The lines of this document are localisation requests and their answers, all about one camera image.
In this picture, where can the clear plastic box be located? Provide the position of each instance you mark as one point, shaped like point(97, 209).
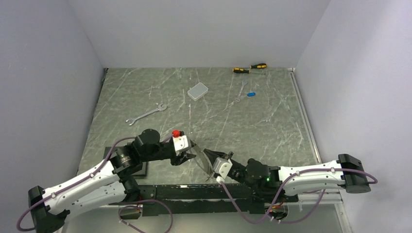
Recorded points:
point(198, 91)

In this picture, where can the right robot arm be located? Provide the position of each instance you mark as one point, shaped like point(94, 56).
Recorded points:
point(346, 172)

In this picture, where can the black plate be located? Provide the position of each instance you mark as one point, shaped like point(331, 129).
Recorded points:
point(141, 174)

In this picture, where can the upper yellow black screwdriver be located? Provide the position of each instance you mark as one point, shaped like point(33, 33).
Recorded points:
point(258, 66)

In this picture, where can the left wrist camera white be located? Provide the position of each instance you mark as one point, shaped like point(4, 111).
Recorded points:
point(180, 141)

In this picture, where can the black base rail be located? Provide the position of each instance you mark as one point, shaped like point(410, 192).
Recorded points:
point(205, 198)

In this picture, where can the large silver wrench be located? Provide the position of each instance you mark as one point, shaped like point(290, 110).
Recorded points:
point(161, 107)

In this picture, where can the small silver wrench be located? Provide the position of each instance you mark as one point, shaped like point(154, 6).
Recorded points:
point(238, 97)

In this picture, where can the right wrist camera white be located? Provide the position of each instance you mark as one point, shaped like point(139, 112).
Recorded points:
point(221, 168)

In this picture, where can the yellow black screwdriver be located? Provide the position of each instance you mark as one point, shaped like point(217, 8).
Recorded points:
point(258, 66)
point(245, 71)

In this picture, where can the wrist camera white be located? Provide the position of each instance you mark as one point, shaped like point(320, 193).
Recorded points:
point(221, 168)
point(180, 141)

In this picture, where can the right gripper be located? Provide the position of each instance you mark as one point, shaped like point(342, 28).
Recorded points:
point(212, 155)

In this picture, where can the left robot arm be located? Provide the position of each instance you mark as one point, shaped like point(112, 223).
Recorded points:
point(109, 181)

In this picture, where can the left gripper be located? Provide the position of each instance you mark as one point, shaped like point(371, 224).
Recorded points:
point(183, 157)

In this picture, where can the lower yellow black screwdriver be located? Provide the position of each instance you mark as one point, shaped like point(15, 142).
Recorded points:
point(245, 71)

